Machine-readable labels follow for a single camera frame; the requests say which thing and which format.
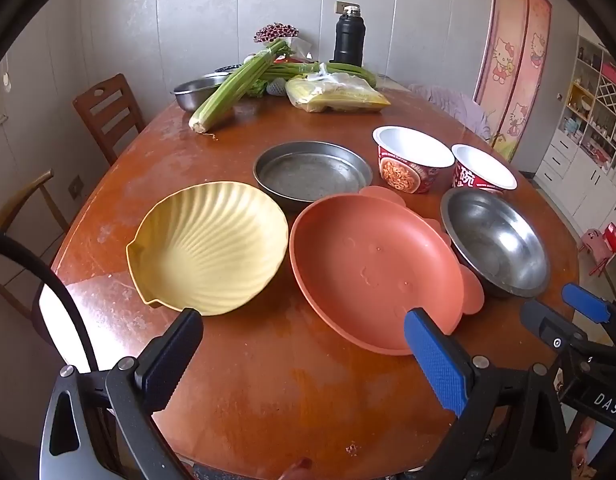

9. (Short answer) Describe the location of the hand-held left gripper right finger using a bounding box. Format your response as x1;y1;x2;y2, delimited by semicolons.
404;307;571;480

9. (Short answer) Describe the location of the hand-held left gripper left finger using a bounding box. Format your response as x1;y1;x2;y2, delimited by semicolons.
40;307;205;480

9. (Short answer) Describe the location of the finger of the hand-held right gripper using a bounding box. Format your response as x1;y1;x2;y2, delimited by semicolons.
520;299;596;358
561;283;616;343

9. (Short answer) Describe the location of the stainless steel bowl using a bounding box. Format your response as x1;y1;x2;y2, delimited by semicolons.
440;187;551;299

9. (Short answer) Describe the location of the orange plastic plate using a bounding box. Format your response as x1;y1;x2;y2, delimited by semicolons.
289;186;485;357

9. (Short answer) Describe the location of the yellow shell-shaped plate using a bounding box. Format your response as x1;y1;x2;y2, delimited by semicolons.
126;181;289;317

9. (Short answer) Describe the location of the small red paper bowl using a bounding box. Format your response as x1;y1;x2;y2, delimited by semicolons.
450;144;519;192

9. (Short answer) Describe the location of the large red paper bowl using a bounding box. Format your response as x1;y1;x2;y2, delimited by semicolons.
372;126;456;195

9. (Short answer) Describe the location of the round metal plate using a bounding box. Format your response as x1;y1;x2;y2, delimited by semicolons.
253;141;373;212

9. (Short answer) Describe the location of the red plastic stool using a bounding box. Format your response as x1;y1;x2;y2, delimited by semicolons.
588;222;616;276

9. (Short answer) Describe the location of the pink plastic stool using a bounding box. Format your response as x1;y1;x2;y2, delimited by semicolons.
579;228;604;256

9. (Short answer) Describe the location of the white display cabinet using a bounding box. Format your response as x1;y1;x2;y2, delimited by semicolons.
533;35;616;243

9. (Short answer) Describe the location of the bentwood chair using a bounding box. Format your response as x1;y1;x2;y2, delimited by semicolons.
0;169;71;321

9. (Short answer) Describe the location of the purple cloth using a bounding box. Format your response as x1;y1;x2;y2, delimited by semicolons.
408;84;491;141

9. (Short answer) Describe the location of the brown wooden chair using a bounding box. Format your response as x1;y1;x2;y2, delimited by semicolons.
72;73;146;167

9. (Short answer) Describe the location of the pink cartoon cat door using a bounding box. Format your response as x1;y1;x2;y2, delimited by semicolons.
473;0;553;161

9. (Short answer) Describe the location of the steel bowl with scraps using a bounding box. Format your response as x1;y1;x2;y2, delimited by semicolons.
172;77;233;112

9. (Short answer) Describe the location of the long celery bunch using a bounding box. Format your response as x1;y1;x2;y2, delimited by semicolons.
189;40;295;134

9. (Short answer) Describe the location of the yellow noodles plastic bag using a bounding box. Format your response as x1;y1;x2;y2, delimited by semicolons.
285;72;391;113

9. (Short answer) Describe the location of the wrapped celery bunch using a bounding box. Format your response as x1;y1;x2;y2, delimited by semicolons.
268;60;379;86

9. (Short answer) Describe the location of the black thermos bottle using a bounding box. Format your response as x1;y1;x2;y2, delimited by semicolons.
333;4;365;67

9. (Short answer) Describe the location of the red patterned bag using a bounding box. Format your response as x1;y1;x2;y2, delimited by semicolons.
254;23;299;43

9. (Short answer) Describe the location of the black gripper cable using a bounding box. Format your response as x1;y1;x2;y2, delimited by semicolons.
0;227;101;373

